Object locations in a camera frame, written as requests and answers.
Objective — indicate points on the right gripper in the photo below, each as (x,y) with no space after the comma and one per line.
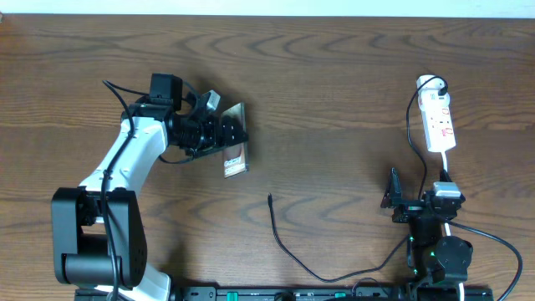
(393,198)

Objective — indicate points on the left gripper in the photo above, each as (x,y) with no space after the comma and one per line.
(214,140)

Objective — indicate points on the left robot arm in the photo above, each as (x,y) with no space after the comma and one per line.
(99,242)

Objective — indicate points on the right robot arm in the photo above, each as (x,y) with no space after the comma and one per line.
(439,260)

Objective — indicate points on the white charger adapter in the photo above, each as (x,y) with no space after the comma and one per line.
(432,91)

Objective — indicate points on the white power strip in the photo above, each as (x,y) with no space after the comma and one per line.
(438,128)

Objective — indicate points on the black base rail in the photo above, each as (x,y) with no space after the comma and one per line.
(362,292)

